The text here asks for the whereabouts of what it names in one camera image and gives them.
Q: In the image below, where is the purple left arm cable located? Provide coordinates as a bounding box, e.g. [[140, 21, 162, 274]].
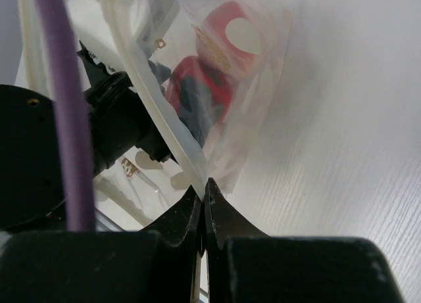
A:
[[34, 0, 96, 233]]

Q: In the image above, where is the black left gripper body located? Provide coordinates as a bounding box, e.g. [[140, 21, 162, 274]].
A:
[[77, 45, 172, 176]]

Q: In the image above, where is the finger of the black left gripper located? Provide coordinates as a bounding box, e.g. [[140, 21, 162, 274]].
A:
[[148, 61, 217, 147]]

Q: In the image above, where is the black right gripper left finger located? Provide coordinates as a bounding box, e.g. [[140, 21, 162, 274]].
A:
[[1, 189, 202, 302]]

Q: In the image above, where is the clear zip top bag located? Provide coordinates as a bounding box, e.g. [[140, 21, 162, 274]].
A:
[[14, 0, 293, 225]]

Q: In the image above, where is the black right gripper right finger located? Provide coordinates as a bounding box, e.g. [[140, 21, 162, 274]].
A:
[[204, 179, 403, 302]]

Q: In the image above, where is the pink fake peach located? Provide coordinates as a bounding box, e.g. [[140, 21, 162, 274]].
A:
[[193, 1, 267, 80]]

